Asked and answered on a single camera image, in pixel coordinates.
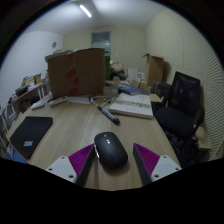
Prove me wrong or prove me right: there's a black mouse pad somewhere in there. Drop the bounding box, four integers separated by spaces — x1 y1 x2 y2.
9 115 54 160

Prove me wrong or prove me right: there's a grey door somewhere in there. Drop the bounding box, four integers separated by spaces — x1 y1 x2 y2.
90 30 112 54

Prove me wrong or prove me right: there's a black computer mouse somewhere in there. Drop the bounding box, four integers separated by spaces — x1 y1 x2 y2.
93 131 129 169

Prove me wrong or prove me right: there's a blue book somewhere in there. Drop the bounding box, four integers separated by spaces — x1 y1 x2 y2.
111 82 149 97

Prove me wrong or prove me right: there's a ceiling light tube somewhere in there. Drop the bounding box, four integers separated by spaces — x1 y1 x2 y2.
79 3 93 19

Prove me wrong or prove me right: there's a white paper sheet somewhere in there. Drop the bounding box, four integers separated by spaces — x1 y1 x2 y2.
66 96 93 105

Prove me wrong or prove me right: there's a white book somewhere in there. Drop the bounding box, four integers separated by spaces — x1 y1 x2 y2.
108 92 155 120

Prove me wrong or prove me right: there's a small clear plastic container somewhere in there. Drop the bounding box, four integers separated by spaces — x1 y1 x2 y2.
102 85 120 98

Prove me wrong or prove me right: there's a black marker pen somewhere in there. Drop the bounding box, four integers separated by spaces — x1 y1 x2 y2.
96 105 121 126

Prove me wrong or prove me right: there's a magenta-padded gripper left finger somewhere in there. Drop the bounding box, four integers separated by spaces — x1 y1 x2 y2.
45 143 98 188

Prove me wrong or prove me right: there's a large brown cardboard box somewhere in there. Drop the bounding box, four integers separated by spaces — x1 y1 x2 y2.
46 47 107 100

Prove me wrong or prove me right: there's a tall open cardboard box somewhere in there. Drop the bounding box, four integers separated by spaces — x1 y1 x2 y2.
142 52 165 88

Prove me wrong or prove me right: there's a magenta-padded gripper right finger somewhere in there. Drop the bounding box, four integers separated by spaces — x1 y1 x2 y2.
132 142 183 187

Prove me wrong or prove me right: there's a shelf unit with books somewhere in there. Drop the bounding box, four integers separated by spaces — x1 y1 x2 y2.
0 73 48 158

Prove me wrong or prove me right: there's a black office chair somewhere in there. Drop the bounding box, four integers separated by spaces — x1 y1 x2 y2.
153 70 206 168

